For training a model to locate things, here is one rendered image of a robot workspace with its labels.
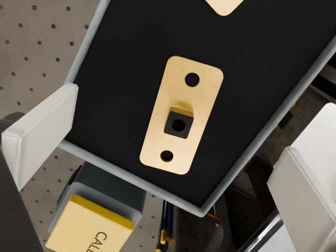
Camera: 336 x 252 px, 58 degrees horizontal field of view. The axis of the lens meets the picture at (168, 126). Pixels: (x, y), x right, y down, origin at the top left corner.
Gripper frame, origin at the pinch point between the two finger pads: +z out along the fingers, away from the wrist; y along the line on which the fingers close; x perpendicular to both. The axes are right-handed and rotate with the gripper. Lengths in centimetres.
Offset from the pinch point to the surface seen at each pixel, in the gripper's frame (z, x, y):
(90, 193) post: 6.1, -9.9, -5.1
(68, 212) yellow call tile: 4.1, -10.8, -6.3
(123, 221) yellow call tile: 4.6, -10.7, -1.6
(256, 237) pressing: 20.1, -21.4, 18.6
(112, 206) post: 6.1, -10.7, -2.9
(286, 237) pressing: 20.0, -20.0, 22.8
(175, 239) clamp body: 16.9, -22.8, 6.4
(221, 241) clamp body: 20.7, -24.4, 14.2
